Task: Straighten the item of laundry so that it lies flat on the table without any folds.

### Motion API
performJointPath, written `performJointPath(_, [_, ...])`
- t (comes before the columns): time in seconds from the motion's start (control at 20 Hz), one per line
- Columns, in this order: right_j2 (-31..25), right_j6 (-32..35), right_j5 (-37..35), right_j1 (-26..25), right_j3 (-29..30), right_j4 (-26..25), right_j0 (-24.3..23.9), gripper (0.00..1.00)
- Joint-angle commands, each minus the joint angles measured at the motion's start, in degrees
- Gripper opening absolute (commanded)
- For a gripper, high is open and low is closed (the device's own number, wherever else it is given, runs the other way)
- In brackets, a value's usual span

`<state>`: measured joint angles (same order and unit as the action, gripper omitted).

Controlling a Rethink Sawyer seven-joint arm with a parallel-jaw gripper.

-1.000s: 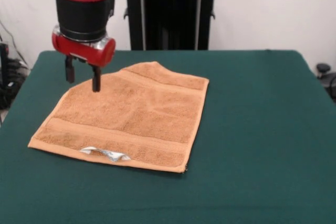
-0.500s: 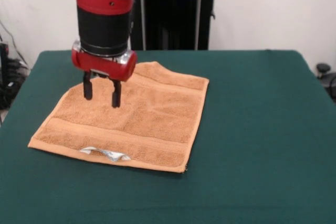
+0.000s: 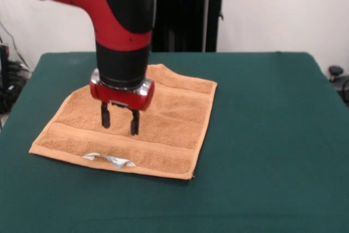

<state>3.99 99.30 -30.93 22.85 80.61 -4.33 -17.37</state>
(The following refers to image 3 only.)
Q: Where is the black electronics box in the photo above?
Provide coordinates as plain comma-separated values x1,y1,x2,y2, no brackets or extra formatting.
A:
0,44,10,114

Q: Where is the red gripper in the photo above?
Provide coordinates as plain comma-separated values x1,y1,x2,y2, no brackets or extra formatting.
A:
89,80,155,136

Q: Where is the dark green table cloth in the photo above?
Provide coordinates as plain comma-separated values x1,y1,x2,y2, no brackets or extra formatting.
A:
0,51,349,233

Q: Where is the orange terry towel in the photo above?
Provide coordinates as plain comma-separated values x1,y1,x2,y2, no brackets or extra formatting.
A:
28,63,218,181

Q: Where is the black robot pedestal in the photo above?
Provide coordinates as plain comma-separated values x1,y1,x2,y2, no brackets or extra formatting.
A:
151,0,236,53

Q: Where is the black cable bundle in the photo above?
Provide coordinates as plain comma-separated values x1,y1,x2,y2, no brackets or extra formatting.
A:
5,60,31,100

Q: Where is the black office chair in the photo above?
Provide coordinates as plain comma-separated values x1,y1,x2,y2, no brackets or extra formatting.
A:
328,65,349,108

